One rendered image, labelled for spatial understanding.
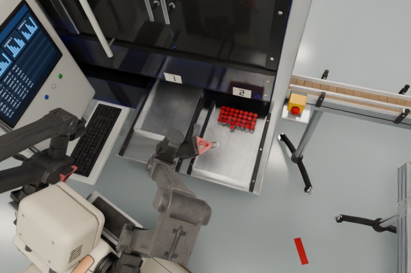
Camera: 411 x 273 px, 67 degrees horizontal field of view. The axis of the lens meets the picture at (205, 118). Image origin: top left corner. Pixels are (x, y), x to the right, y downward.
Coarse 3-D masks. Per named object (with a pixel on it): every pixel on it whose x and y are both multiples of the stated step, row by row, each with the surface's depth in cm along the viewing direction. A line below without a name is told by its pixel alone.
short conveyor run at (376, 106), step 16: (304, 80) 154; (320, 80) 149; (320, 96) 144; (336, 96) 145; (352, 96) 143; (368, 96) 147; (384, 96) 146; (400, 96) 142; (336, 112) 152; (352, 112) 148; (368, 112) 144; (384, 112) 142; (400, 112) 142
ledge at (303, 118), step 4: (288, 100) 155; (284, 104) 154; (308, 104) 153; (284, 108) 153; (304, 108) 152; (308, 108) 152; (284, 112) 152; (304, 112) 151; (308, 112) 151; (284, 116) 150; (288, 116) 150; (292, 116) 150; (296, 116) 150; (300, 116) 150; (304, 116) 150; (308, 116) 150; (284, 120) 152; (288, 120) 151; (292, 120) 149; (296, 120) 149; (300, 120) 149; (304, 120) 149; (308, 120) 149; (304, 124) 150
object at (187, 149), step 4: (192, 136) 105; (184, 140) 108; (188, 140) 107; (192, 140) 105; (184, 144) 105; (188, 144) 106; (192, 144) 105; (180, 148) 104; (184, 148) 105; (188, 148) 105; (192, 148) 105; (176, 152) 103; (180, 152) 104; (184, 152) 105; (188, 152) 106; (192, 152) 105; (196, 152) 104; (176, 156) 104; (180, 156) 105; (184, 156) 106; (188, 156) 107
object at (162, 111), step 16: (160, 80) 167; (160, 96) 161; (176, 96) 161; (192, 96) 160; (144, 112) 157; (160, 112) 156; (176, 112) 156; (192, 112) 155; (144, 128) 152; (160, 128) 152; (176, 128) 151
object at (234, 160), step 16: (208, 128) 150; (224, 128) 149; (256, 128) 148; (224, 144) 145; (240, 144) 144; (256, 144) 144; (208, 160) 142; (224, 160) 141; (240, 160) 140; (224, 176) 134; (240, 176) 137
